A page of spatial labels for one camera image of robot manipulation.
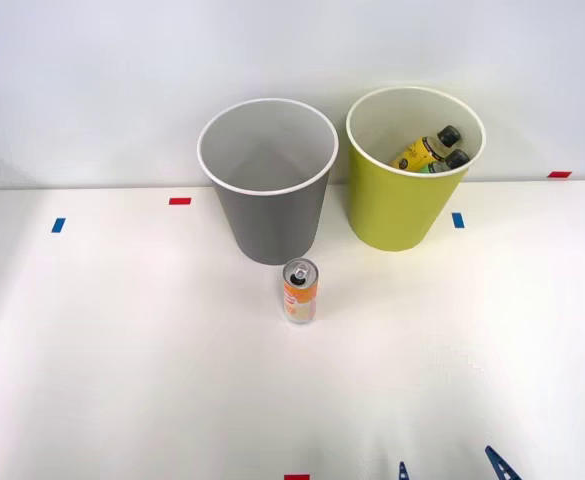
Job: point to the yellow-green plastic waste bin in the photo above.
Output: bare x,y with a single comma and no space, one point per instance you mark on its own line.
397,210

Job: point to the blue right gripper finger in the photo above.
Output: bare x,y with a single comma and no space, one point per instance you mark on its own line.
501,467
402,472

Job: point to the orange drink can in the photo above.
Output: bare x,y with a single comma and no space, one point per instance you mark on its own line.
299,300

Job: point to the grey plastic waste bin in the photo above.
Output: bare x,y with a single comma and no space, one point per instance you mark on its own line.
272,220

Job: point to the yellow label bottle black cap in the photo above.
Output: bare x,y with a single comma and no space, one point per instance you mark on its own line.
417,152

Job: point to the green label bottle black cap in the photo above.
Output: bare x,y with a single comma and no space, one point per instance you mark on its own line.
449,161

